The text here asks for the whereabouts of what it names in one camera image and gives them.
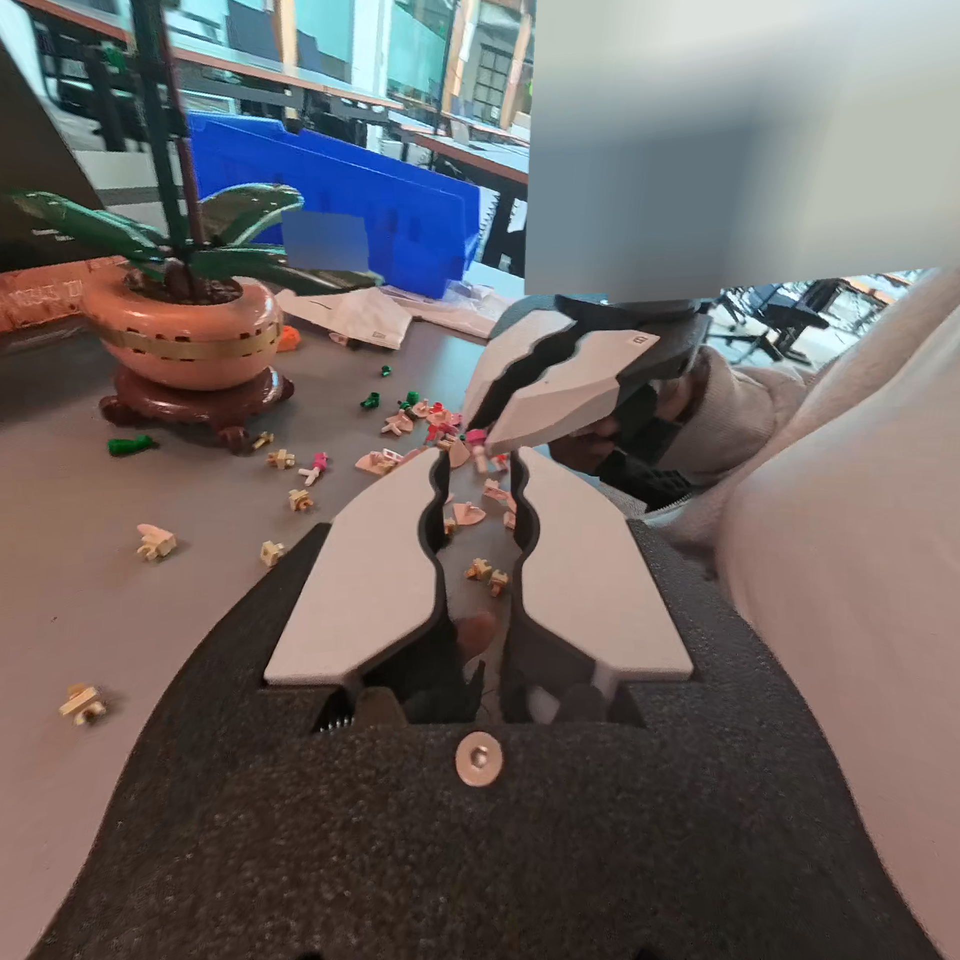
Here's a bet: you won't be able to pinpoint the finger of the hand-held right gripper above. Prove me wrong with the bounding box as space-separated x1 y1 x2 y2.
484 328 663 457
461 311 581 434

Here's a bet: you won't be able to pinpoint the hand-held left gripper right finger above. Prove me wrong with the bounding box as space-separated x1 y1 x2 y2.
501 446 695 723

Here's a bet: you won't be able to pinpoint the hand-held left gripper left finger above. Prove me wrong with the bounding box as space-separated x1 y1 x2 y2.
264 448 460 723

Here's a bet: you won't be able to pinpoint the grey desk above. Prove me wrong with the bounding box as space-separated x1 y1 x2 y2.
0 285 631 960

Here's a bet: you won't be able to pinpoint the person's right hand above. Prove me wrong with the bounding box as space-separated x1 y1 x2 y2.
549 351 712 477

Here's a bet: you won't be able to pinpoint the blue plastic bin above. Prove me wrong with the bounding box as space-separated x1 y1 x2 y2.
183 111 483 300

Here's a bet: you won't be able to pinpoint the brown edged work table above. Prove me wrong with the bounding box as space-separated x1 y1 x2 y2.
397 112 531 196
22 0 410 151

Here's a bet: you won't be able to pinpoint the person's pale top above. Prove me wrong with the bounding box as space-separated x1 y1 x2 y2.
660 266 960 960

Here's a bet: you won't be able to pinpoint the toy brick orchid pot model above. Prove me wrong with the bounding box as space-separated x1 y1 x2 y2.
3 0 385 455

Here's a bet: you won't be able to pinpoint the dark orchid picture box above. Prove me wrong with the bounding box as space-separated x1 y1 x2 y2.
0 37 132 354

